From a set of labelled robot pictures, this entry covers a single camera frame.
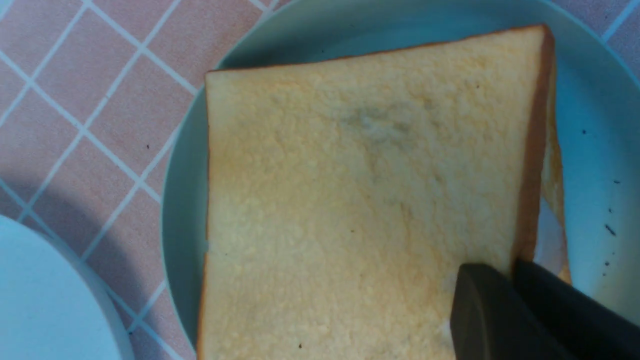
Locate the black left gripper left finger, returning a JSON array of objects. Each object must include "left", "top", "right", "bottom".
[{"left": 449, "top": 263, "right": 576, "bottom": 360}]

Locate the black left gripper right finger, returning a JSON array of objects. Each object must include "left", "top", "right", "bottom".
[{"left": 513, "top": 260, "right": 640, "bottom": 360}]

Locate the pink checkered tablecloth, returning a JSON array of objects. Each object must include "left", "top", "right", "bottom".
[{"left": 1, "top": 0, "right": 639, "bottom": 360}]

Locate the toast slice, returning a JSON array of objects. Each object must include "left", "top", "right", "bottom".
[
  {"left": 196, "top": 23, "right": 557, "bottom": 360},
  {"left": 533, "top": 65, "right": 573, "bottom": 285}
]

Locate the teal green plate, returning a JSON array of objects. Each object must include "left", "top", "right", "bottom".
[{"left": 161, "top": 0, "right": 639, "bottom": 360}]

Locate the light blue plate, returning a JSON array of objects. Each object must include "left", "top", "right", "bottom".
[{"left": 0, "top": 216, "right": 135, "bottom": 360}]

